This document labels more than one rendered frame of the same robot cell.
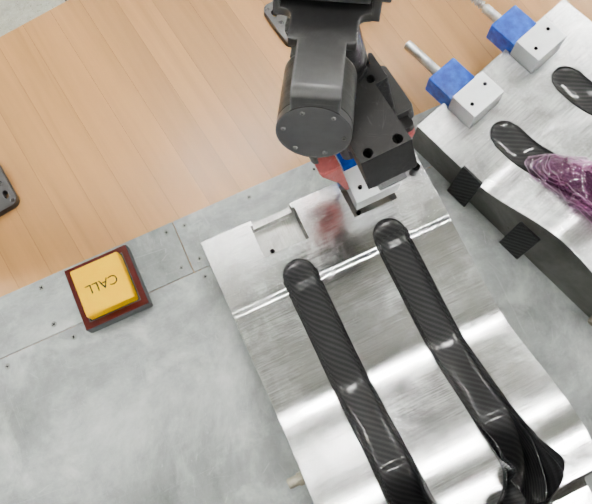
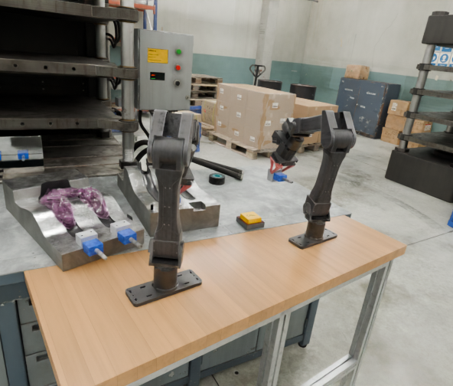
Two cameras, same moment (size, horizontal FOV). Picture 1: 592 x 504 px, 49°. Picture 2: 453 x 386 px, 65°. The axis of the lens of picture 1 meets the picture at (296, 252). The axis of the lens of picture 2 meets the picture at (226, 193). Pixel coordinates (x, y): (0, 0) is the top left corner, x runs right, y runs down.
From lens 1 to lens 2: 138 cm
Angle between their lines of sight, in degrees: 83
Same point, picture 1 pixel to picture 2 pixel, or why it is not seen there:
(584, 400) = not seen: hidden behind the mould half
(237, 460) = not seen: hidden behind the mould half
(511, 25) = (94, 243)
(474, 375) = (147, 182)
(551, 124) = (92, 225)
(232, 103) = (214, 258)
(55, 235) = (272, 234)
